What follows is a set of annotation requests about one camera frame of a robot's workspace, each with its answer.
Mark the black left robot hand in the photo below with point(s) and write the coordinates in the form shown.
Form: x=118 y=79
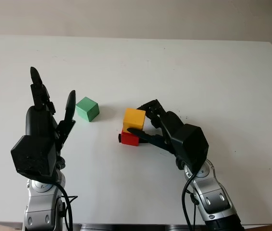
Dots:
x=40 y=120

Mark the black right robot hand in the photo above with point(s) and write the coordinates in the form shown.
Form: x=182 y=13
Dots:
x=172 y=125

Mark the yellow wooden block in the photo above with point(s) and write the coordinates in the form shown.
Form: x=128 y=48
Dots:
x=133 y=118

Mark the red wooden block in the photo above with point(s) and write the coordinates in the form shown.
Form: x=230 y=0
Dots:
x=130 y=139

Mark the green wooden block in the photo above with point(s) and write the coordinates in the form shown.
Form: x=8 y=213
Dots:
x=86 y=108

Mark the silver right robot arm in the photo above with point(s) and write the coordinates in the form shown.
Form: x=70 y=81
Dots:
x=213 y=195

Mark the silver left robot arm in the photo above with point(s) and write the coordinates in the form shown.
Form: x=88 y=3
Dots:
x=40 y=204

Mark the black tape strip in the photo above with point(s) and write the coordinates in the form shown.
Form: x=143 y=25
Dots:
x=119 y=138

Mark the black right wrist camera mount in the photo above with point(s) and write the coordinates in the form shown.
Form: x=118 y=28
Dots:
x=193 y=144

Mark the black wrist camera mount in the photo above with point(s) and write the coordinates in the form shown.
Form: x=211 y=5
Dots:
x=32 y=154
x=193 y=144

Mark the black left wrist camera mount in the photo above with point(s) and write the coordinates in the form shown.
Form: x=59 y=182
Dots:
x=32 y=154

